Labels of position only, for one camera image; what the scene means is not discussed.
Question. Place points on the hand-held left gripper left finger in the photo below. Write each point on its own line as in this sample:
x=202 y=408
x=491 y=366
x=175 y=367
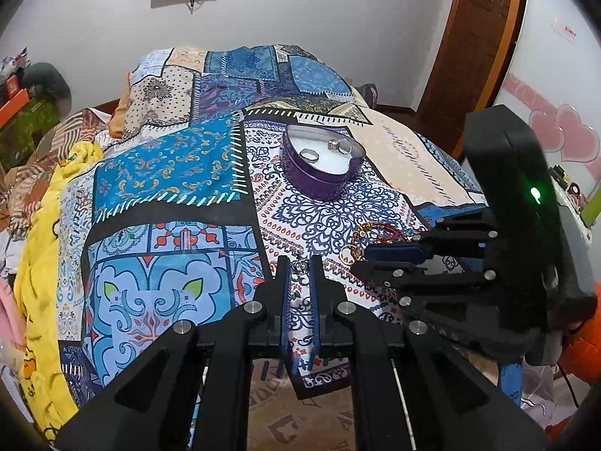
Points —
x=284 y=300

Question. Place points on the green object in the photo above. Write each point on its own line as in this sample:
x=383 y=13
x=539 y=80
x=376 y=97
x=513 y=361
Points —
x=592 y=209

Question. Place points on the brown patterned quilt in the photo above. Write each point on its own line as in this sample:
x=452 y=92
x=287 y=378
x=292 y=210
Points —
x=51 y=150

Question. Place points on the purple heart-shaped jewelry box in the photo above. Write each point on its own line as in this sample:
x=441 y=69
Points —
x=310 y=179

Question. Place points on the blue patchwork blanket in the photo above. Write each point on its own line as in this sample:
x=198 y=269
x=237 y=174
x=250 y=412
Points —
x=164 y=174

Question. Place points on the wooden door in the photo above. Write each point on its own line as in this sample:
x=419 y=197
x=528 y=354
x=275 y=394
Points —
x=469 y=33

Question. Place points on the yellow blanket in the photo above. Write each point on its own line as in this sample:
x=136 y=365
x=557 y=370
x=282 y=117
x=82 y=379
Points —
x=42 y=268

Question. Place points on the dark clothing pile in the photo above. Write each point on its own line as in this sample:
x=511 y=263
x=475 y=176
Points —
x=370 y=95

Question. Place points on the white wardrobe door pink hearts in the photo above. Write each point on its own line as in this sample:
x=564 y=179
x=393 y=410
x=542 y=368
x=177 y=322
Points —
x=554 y=80

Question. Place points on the pink cloth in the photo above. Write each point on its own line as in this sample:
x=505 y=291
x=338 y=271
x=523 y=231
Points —
x=8 y=310

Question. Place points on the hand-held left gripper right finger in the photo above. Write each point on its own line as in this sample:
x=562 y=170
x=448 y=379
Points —
x=316 y=300

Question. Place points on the beige patterned sheet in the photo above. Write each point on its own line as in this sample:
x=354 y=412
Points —
x=300 y=418

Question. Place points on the grey and white plush toys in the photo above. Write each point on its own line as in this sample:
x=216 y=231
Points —
x=14 y=63

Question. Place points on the green box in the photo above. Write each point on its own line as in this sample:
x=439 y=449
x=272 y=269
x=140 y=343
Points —
x=28 y=131

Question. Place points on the orange box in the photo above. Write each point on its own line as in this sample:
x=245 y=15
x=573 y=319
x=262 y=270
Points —
x=14 y=108

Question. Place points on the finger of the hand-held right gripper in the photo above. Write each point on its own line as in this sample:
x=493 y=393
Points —
x=385 y=275
x=394 y=252

